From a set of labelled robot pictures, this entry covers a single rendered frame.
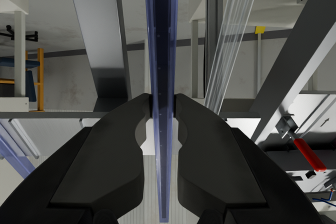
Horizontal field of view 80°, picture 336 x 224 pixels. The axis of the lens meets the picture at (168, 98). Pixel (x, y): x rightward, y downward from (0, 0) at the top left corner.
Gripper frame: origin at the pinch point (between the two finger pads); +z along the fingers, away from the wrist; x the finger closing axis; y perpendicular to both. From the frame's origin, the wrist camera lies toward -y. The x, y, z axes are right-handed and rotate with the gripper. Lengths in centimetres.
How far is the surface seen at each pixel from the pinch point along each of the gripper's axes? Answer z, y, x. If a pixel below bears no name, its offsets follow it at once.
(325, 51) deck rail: 14.8, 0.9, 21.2
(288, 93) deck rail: 16.6, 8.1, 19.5
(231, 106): 50, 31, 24
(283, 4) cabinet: 78, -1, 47
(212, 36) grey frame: 47.1, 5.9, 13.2
